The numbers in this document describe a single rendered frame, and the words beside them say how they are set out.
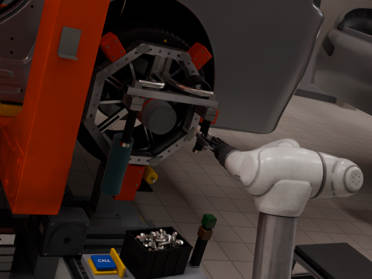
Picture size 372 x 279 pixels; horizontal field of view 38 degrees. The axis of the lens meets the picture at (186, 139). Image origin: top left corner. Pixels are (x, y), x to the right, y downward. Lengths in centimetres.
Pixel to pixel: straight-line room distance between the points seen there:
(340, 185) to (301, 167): 12
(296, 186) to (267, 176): 8
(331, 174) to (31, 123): 95
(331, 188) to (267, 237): 21
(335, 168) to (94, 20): 86
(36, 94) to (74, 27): 25
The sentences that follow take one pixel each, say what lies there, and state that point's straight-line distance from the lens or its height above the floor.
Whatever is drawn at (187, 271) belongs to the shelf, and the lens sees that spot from 200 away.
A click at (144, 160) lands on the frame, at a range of 243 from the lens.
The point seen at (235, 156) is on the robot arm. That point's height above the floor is 87.
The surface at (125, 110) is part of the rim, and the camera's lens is 241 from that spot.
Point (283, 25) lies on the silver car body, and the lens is 276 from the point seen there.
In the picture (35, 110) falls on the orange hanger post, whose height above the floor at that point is 90.
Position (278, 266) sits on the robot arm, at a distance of 142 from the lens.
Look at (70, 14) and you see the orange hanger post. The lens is 172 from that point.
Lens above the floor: 146
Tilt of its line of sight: 17 degrees down
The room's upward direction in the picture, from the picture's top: 17 degrees clockwise
